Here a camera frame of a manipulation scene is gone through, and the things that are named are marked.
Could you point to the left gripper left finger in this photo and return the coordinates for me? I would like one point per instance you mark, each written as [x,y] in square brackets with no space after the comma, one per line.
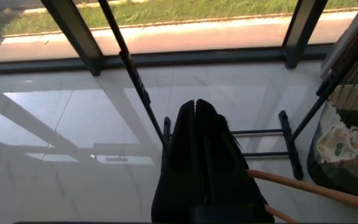
[179,174]

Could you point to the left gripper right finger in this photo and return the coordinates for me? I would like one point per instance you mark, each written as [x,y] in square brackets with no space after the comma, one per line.
[208,140]

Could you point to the black clothes rack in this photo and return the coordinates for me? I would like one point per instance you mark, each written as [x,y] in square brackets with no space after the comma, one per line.
[135,81]

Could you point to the white laundry basket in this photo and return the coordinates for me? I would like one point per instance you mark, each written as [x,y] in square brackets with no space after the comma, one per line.
[337,180]

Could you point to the window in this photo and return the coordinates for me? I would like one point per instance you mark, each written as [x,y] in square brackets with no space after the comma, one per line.
[197,56]

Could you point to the cream printed garment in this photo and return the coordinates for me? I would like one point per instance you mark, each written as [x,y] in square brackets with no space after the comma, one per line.
[346,144]

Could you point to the beige curtain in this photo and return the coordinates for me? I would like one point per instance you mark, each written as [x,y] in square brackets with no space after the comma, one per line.
[343,40]

